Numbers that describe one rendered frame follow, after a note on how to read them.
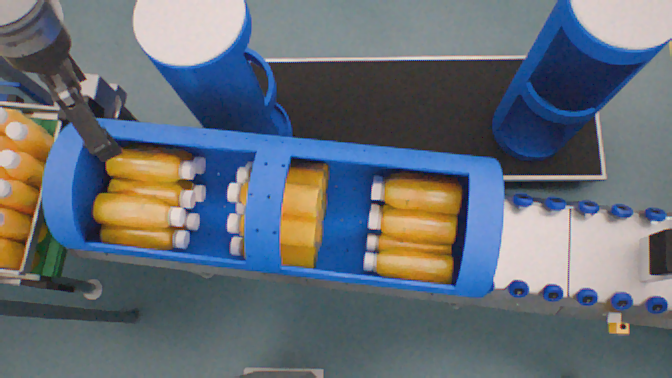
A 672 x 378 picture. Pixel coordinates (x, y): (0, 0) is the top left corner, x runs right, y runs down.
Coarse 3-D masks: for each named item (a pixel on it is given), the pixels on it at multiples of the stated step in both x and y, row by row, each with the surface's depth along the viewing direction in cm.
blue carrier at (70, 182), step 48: (192, 144) 110; (240, 144) 110; (288, 144) 111; (336, 144) 113; (48, 192) 108; (96, 192) 127; (336, 192) 131; (480, 192) 103; (96, 240) 126; (192, 240) 128; (336, 240) 129; (480, 240) 101; (432, 288) 109; (480, 288) 106
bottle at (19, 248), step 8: (0, 240) 125; (8, 240) 127; (0, 248) 124; (8, 248) 125; (16, 248) 128; (24, 248) 132; (0, 256) 124; (8, 256) 125; (16, 256) 128; (0, 264) 125; (8, 264) 127; (16, 264) 129; (32, 264) 135
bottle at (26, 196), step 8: (16, 184) 127; (24, 184) 130; (16, 192) 127; (24, 192) 129; (32, 192) 132; (0, 200) 126; (8, 200) 126; (16, 200) 127; (24, 200) 129; (32, 200) 132; (16, 208) 130; (24, 208) 131; (32, 208) 133
